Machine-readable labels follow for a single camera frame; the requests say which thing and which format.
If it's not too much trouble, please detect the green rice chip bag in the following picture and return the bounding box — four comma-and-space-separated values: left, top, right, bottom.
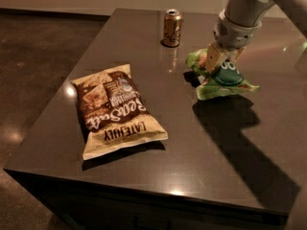
186, 49, 259, 101

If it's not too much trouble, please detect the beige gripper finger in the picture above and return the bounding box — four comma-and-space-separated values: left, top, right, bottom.
227, 47, 245, 63
206, 42, 227, 73

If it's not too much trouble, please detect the brown Late July chip bag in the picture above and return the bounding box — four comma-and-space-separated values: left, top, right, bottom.
72, 64, 168, 160

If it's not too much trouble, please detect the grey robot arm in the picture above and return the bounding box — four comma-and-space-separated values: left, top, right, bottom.
205, 0, 307, 73

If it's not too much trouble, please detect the gold soda can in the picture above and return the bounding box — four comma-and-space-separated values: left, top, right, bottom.
163, 9, 182, 47

